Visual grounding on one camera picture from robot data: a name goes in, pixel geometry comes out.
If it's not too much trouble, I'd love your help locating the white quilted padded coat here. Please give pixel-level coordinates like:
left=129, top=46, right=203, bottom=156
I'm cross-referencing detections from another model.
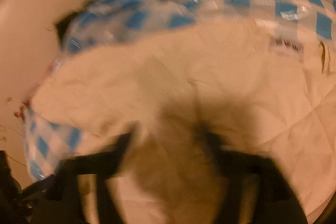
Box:
left=31, top=20, right=335, bottom=223

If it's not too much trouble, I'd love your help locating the blue white checkered plastic sheet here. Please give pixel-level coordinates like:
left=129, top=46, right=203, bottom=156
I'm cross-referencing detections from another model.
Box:
left=25, top=0, right=335, bottom=180

